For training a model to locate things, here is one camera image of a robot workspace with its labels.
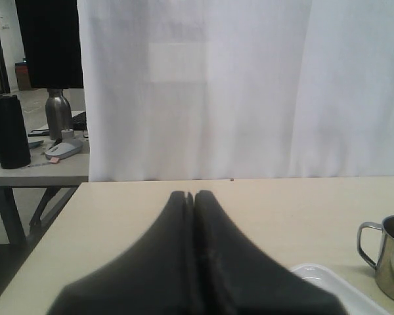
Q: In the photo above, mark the black keyboard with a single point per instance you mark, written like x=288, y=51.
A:
x=79, y=122

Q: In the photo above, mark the steel mug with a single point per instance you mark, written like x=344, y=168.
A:
x=384, y=266

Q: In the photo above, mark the grey side table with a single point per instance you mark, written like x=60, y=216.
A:
x=68, y=173

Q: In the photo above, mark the black cylindrical tumbler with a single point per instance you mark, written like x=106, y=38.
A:
x=14, y=148

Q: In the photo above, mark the grey computer mouse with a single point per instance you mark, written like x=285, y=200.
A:
x=65, y=149

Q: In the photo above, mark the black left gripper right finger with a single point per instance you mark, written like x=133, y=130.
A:
x=236, y=277

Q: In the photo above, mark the white curtain backdrop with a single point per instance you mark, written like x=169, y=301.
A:
x=180, y=90

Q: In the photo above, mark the silver metal bottle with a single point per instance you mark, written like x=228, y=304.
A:
x=58, y=113

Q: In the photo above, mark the white plastic tray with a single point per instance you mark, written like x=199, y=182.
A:
x=354, y=301

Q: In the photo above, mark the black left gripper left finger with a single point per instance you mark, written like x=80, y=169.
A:
x=156, y=275

